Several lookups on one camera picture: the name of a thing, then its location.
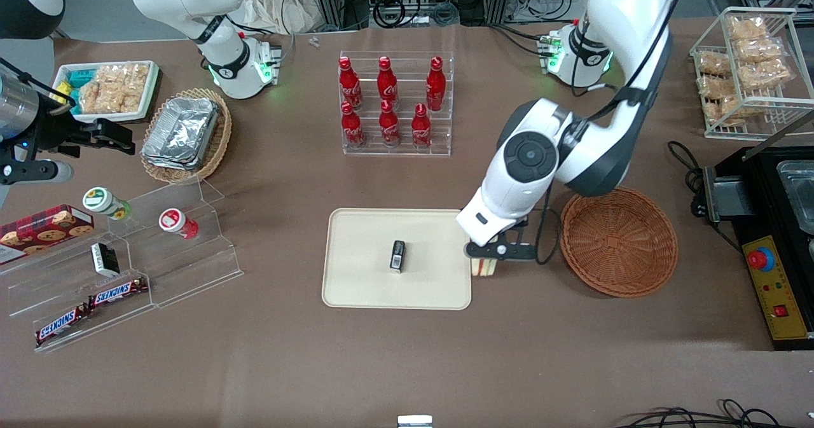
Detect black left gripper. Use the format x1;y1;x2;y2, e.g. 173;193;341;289
464;218;539;263

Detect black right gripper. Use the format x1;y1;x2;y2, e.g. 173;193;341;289
25;102;136;162

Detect white plastic snack tray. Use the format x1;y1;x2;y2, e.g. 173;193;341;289
52;60;161;124

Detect light wicker basket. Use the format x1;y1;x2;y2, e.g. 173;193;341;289
141;88;233;184

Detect brown wicker basket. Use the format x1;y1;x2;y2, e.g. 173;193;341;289
558;186;679;299

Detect beige plastic tray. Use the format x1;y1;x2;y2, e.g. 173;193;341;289
321;208;473;311

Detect rice cracker snack bags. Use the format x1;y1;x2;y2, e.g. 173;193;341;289
78;63;151;115

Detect stacked aluminium foil containers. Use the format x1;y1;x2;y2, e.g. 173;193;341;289
141;97;220;172

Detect green sunflower yogurt cup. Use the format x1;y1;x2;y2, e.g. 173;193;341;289
83;187;132;221

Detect red yogurt cup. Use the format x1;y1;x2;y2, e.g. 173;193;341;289
158;208;200;240

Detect red cookie box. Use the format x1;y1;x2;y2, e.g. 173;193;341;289
0;205;95;265

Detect small black white box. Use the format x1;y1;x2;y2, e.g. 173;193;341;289
90;242;121;278

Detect clear acrylic step shelf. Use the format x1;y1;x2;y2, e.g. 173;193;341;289
0;177;244;354

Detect clear acrylic bottle rack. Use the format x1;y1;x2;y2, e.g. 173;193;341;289
338;50;455;158

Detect red cola bottle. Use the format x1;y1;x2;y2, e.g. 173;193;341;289
411;104;434;149
378;100;402;148
425;57;447;113
340;101;367;149
377;57;400;108
338;57;364;111

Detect Snickers chocolate bar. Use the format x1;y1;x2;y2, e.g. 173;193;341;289
87;277;149;308
34;305;90;347

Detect beige cloth bag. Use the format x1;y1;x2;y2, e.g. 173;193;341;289
240;0;322;34

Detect fried snack bag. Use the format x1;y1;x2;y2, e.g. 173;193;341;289
727;16;771;42
736;59;794;90
697;75;738;99
705;96;759;125
695;50;733;77
733;37;787;64

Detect black countertop appliance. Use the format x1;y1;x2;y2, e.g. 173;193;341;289
692;145;814;251

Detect yellow emergency stop box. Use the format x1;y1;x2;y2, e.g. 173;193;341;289
738;224;814;351

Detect steel appliance pan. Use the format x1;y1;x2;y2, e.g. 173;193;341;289
776;160;814;235

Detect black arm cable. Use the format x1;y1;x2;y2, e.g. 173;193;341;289
534;183;562;266

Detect black appliance power cable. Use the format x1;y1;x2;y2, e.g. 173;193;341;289
667;140;745;254

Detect black cable bundle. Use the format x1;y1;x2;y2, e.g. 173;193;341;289
617;399;799;428

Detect coiled black cable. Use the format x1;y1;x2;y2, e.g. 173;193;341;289
373;0;409;29

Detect white wire rack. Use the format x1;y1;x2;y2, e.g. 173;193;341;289
689;6;814;141

